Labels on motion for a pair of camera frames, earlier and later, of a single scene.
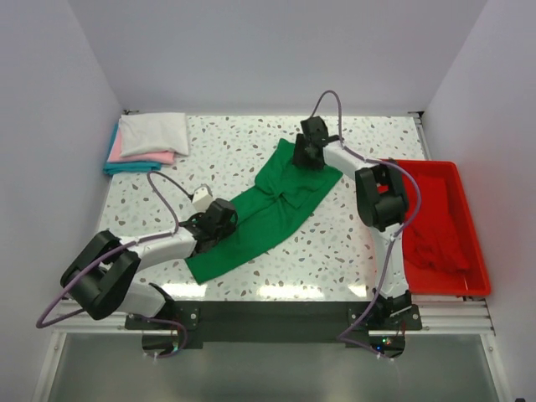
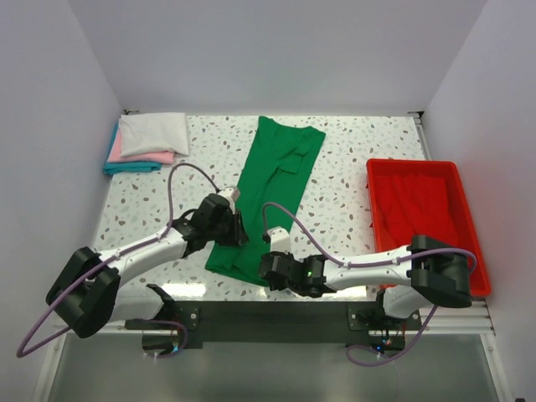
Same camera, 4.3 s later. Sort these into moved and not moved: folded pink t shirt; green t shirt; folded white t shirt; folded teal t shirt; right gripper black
Moved: right gripper black; green t shirt
Not moved: folded pink t shirt; folded white t shirt; folded teal t shirt
